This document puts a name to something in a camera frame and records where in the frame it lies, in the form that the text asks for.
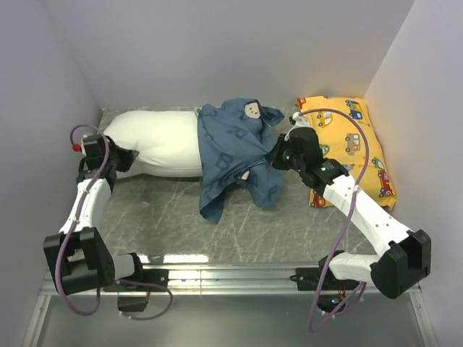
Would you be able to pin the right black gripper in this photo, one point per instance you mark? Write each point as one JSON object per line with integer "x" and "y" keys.
{"x": 275, "y": 156}

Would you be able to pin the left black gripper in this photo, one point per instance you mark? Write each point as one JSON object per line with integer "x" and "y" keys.
{"x": 126, "y": 157}

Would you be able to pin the white pillow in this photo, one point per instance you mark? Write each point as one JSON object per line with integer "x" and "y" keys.
{"x": 166, "y": 142}

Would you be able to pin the blue cartoon mouse pillowcase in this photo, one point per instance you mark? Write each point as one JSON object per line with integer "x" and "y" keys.
{"x": 234, "y": 140}

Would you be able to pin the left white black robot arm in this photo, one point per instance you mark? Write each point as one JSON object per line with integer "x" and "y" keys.
{"x": 77, "y": 257}

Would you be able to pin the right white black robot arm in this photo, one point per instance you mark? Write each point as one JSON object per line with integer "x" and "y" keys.
{"x": 402, "y": 257}

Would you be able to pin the yellow car print pillow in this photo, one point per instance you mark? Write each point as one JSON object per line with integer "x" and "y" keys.
{"x": 346, "y": 134}

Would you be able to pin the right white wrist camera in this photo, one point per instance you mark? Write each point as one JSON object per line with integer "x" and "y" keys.
{"x": 298, "y": 120}

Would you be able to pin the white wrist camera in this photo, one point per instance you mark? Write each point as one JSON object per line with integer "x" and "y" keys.
{"x": 298, "y": 120}
{"x": 79, "y": 146}

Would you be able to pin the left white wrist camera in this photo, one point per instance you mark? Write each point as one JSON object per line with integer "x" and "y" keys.
{"x": 79, "y": 146}

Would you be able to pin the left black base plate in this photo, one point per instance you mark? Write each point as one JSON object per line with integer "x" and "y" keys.
{"x": 160, "y": 277}

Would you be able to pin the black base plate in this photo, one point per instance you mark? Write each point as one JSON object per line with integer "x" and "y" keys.
{"x": 307, "y": 279}
{"x": 160, "y": 277}

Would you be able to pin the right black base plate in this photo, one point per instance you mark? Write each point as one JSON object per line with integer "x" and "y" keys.
{"x": 307, "y": 279}

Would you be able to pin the aluminium mounting rail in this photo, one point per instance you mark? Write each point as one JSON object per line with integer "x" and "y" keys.
{"x": 231, "y": 279}

